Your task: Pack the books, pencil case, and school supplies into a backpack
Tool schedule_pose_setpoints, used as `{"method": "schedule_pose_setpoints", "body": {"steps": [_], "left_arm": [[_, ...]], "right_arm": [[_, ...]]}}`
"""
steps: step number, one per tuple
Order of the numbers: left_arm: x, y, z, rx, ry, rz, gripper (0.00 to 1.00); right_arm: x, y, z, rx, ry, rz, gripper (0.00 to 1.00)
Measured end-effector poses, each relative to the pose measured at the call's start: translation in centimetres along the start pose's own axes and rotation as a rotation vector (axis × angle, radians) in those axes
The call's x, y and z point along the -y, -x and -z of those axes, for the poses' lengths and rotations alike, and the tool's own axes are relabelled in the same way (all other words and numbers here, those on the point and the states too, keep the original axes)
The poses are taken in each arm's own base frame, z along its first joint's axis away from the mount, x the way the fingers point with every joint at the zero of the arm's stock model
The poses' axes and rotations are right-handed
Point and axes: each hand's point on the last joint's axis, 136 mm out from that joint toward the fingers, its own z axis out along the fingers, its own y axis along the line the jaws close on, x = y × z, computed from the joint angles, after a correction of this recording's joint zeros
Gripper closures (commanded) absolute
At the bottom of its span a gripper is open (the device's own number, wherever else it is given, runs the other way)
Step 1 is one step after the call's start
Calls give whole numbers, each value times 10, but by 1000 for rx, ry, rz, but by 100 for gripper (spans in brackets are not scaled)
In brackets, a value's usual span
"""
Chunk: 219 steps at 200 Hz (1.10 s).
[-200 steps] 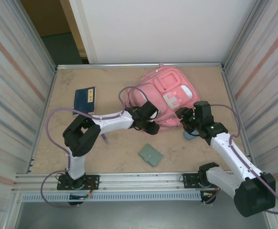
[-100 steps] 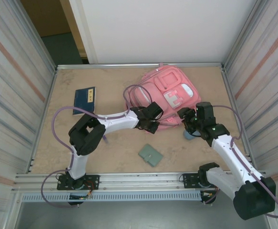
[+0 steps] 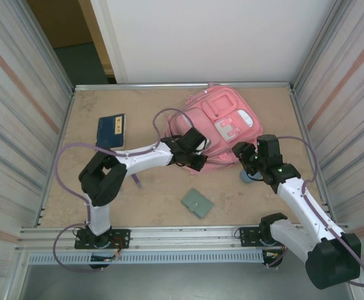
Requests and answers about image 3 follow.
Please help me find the light blue fabric pencil case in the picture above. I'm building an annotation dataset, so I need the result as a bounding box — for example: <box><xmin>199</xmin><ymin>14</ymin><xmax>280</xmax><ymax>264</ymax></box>
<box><xmin>239</xmin><ymin>170</ymin><xmax>263</xmax><ymax>185</ymax></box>

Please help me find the green snap wallet notebook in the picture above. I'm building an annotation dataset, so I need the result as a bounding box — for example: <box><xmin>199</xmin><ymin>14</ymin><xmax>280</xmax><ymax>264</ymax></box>
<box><xmin>181</xmin><ymin>188</ymin><xmax>215</xmax><ymax>219</ymax></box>

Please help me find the pink backpack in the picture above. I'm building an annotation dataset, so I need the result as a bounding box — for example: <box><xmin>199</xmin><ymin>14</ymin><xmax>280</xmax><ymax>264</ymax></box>
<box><xmin>165</xmin><ymin>82</ymin><xmax>263</xmax><ymax>176</ymax></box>

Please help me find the dark blue book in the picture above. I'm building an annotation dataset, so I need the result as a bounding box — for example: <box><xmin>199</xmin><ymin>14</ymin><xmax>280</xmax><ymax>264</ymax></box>
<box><xmin>96</xmin><ymin>114</ymin><xmax>127</xmax><ymax>150</ymax></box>

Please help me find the grey metal sheet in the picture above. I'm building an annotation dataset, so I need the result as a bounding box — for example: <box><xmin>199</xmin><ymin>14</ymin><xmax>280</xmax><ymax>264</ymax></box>
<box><xmin>19</xmin><ymin>264</ymin><xmax>357</xmax><ymax>300</ymax></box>

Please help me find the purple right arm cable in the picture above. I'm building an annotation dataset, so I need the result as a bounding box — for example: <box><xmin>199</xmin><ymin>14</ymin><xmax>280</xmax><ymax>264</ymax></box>
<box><xmin>268</xmin><ymin>136</ymin><xmax>364</xmax><ymax>288</ymax></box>

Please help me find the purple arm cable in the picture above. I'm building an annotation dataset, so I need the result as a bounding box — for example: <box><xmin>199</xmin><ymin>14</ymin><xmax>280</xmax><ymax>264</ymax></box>
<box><xmin>268</xmin><ymin>136</ymin><xmax>364</xmax><ymax>288</ymax></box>
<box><xmin>53</xmin><ymin>107</ymin><xmax>201</xmax><ymax>274</ymax></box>

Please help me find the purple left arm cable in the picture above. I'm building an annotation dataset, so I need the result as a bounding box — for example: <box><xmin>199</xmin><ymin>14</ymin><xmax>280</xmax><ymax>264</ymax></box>
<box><xmin>53</xmin><ymin>107</ymin><xmax>201</xmax><ymax>274</ymax></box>

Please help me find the aluminium side frame rail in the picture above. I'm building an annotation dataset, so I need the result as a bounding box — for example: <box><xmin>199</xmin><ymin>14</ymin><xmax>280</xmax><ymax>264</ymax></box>
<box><xmin>289</xmin><ymin>87</ymin><xmax>337</xmax><ymax>223</ymax></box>
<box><xmin>37</xmin><ymin>89</ymin><xmax>77</xmax><ymax>228</ymax></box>

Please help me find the wide aluminium mounting rail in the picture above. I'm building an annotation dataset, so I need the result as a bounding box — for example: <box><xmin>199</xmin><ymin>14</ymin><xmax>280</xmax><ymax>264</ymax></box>
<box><xmin>18</xmin><ymin>223</ymin><xmax>356</xmax><ymax>251</ymax></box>

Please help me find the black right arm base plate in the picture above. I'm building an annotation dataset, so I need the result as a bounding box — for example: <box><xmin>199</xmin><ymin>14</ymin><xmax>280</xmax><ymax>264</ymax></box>
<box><xmin>239</xmin><ymin>226</ymin><xmax>295</xmax><ymax>248</ymax></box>

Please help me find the aluminium table edge rail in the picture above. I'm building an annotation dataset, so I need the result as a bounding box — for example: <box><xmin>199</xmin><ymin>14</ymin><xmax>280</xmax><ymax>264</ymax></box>
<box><xmin>74</xmin><ymin>81</ymin><xmax>292</xmax><ymax>92</ymax></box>

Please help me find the slotted white cable duct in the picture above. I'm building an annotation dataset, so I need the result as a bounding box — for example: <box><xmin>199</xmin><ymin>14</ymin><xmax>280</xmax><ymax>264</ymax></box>
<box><xmin>27</xmin><ymin>252</ymin><xmax>265</xmax><ymax>266</ymax></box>

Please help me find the small circuit board with wires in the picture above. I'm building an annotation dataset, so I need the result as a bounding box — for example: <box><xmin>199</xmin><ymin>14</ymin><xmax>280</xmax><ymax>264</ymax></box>
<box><xmin>90</xmin><ymin>253</ymin><xmax>122</xmax><ymax>262</ymax></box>
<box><xmin>262</xmin><ymin>249</ymin><xmax>284</xmax><ymax>260</ymax></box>

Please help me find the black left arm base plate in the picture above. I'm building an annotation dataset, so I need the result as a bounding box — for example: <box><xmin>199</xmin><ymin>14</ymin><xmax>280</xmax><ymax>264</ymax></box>
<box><xmin>74</xmin><ymin>229</ymin><xmax>131</xmax><ymax>250</ymax></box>

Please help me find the aluminium upright post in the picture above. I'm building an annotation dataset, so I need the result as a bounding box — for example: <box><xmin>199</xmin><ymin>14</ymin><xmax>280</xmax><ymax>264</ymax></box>
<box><xmin>21</xmin><ymin>0</ymin><xmax>76</xmax><ymax>91</ymax></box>
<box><xmin>293</xmin><ymin>0</ymin><xmax>350</xmax><ymax>91</ymax></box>

